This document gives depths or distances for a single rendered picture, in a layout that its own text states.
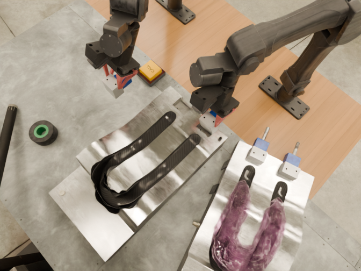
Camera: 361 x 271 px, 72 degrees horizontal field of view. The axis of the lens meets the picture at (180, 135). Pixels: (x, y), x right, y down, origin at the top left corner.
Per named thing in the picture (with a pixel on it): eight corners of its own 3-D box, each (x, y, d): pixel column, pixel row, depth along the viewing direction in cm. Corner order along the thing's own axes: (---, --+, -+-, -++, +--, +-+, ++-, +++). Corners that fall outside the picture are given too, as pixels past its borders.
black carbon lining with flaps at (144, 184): (170, 111, 83) (170, 97, 75) (204, 143, 80) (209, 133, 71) (85, 184, 74) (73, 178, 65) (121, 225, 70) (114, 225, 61)
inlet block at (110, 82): (136, 65, 84) (134, 55, 79) (146, 75, 83) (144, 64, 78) (106, 89, 81) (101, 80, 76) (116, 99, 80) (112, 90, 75)
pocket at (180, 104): (181, 101, 87) (182, 95, 83) (192, 111, 85) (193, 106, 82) (172, 109, 85) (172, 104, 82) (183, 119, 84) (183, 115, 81)
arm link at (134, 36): (128, 54, 65) (134, 30, 60) (107, 44, 64) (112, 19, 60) (137, 43, 70) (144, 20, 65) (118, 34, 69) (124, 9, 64)
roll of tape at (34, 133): (52, 148, 84) (48, 144, 81) (29, 143, 85) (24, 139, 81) (61, 126, 87) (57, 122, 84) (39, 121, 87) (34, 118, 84)
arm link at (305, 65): (285, 97, 85) (346, 24, 55) (276, 80, 87) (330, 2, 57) (301, 91, 86) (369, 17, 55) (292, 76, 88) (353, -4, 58)
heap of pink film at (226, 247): (235, 175, 78) (242, 170, 70) (289, 203, 75) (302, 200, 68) (199, 257, 69) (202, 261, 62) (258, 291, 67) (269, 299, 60)
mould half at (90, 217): (170, 98, 93) (170, 77, 80) (222, 145, 87) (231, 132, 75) (56, 195, 79) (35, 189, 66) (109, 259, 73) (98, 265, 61)
